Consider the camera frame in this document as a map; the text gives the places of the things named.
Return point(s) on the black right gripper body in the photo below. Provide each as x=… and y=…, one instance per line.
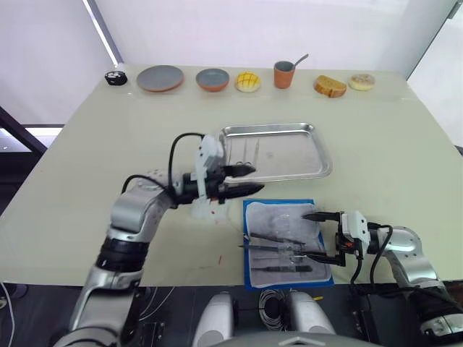
x=343, y=241

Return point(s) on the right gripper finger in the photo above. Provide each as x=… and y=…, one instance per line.
x=323, y=216
x=325, y=259

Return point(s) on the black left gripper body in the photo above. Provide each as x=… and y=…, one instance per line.
x=215, y=179

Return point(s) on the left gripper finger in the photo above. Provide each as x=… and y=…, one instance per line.
x=238, y=171
x=242, y=190

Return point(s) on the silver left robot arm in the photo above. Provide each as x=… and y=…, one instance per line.
x=134, y=209

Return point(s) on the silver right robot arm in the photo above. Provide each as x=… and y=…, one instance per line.
x=401, y=242

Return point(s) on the blue zippered instrument pack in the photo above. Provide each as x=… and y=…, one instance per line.
x=267, y=217

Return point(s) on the rectangular metal tray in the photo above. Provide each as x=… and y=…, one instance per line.
x=289, y=152

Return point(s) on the metal surgical scissors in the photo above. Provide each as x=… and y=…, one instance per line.
x=264, y=248

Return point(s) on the ribbed silver tweezers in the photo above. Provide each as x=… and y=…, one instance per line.
x=285, y=269

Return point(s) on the long dark metal forceps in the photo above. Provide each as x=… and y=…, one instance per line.
x=275, y=238

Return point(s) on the light grey rounded shape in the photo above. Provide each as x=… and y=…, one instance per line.
x=307, y=314
x=215, y=318

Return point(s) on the grey robot torso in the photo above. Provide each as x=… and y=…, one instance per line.
x=296, y=341

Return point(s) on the yellow pineapple bun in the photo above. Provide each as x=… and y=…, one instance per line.
x=248, y=81

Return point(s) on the grey terracotta bowl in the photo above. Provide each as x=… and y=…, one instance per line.
x=212, y=80

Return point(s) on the terracotta cup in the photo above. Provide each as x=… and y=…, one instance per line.
x=283, y=77

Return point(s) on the grey plate terracotta rim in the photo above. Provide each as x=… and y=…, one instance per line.
x=160, y=77

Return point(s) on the toast bread slice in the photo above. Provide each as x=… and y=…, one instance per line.
x=329, y=86

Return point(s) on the grey metal spoon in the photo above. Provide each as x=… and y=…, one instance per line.
x=301, y=59

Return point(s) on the round pale bun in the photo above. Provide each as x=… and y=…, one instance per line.
x=361, y=82

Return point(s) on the small black round device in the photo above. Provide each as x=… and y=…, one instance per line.
x=115, y=77

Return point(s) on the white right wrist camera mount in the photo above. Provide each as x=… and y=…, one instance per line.
x=356, y=224

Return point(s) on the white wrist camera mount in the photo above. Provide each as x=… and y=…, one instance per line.
x=210, y=150
x=356, y=224

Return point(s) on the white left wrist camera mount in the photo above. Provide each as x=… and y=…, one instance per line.
x=210, y=150

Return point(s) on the white slanted frame bar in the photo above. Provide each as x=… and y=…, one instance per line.
x=103, y=29

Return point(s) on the dark metal frame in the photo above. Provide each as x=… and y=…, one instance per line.
x=21, y=132

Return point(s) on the grey slanted frame bar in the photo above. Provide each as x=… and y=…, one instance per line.
x=432, y=36

